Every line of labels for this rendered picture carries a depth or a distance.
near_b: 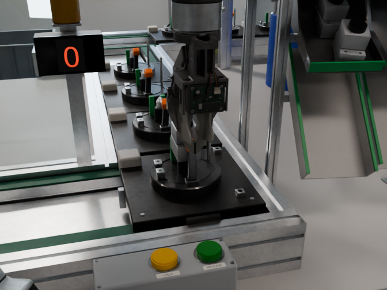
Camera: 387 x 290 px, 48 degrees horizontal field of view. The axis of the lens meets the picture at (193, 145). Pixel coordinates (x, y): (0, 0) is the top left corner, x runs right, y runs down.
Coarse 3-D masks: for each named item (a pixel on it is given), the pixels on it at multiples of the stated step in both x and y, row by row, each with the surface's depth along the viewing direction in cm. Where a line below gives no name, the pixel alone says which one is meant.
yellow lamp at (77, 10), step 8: (56, 0) 76; (64, 0) 76; (72, 0) 76; (56, 8) 76; (64, 8) 76; (72, 8) 77; (56, 16) 77; (64, 16) 77; (72, 16) 77; (80, 16) 79
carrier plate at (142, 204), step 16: (144, 160) 93; (224, 160) 93; (128, 176) 87; (144, 176) 87; (224, 176) 87; (240, 176) 87; (128, 192) 82; (144, 192) 82; (224, 192) 82; (256, 192) 82; (128, 208) 78; (144, 208) 77; (160, 208) 77; (176, 208) 77; (192, 208) 77; (208, 208) 77; (224, 208) 77; (240, 208) 78; (256, 208) 78; (144, 224) 74; (160, 224) 75; (176, 224) 76
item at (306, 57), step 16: (304, 0) 89; (352, 0) 86; (304, 16) 86; (352, 16) 86; (304, 32) 82; (304, 48) 77; (320, 48) 79; (368, 48) 80; (320, 64) 74; (336, 64) 74; (352, 64) 74; (368, 64) 75; (384, 64) 75
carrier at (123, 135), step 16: (160, 96) 109; (112, 112) 112; (144, 112) 118; (160, 112) 105; (112, 128) 108; (128, 128) 108; (144, 128) 103; (160, 128) 102; (128, 144) 100; (144, 144) 100; (160, 144) 100
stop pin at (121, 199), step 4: (120, 188) 84; (120, 192) 83; (124, 192) 83; (120, 196) 83; (124, 196) 84; (120, 200) 84; (124, 200) 84; (120, 204) 84; (124, 204) 84; (120, 208) 85
